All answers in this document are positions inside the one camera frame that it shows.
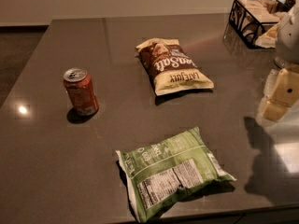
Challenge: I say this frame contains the black wire napkin basket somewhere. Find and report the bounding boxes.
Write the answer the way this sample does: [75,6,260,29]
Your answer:
[229,0,288,49]

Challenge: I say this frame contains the green chip bag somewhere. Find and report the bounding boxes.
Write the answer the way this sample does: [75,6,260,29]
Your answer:
[117,127,235,223]

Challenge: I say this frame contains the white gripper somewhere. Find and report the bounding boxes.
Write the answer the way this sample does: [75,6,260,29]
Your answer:
[260,0,299,121]

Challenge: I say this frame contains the brown chip bag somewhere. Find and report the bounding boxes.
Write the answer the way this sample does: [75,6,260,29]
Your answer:
[135,38,214,96]

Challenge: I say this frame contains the red coke can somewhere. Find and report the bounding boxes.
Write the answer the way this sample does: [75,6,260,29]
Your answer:
[64,67,98,117]

